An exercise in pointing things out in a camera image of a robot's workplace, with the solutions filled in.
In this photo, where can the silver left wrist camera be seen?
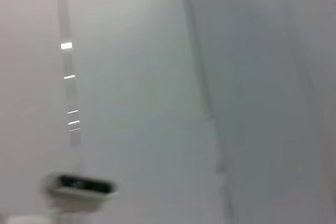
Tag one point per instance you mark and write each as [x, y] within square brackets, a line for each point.
[84, 184]

